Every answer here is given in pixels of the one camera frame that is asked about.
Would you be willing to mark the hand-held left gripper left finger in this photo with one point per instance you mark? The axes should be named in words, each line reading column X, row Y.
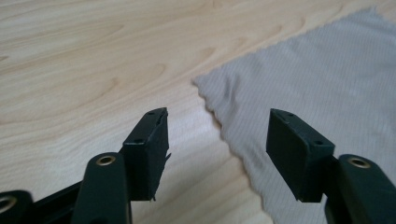
column 148, row 149

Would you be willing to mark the beige cloth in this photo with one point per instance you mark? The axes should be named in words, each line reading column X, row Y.
column 311, row 93

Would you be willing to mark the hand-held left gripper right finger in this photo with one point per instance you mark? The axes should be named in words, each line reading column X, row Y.
column 295, row 155

